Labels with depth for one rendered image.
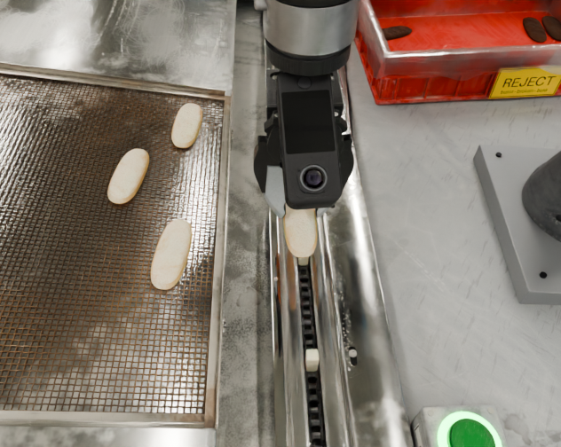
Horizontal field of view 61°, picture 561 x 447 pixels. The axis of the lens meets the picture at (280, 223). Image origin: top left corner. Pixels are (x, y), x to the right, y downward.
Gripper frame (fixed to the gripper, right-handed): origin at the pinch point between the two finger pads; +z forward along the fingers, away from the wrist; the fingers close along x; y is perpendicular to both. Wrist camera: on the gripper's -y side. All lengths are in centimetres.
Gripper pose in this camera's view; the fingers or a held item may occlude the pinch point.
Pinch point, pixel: (300, 213)
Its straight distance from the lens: 53.4
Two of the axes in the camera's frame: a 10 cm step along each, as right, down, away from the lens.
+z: -0.1, 6.3, 7.8
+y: -0.4, -7.8, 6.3
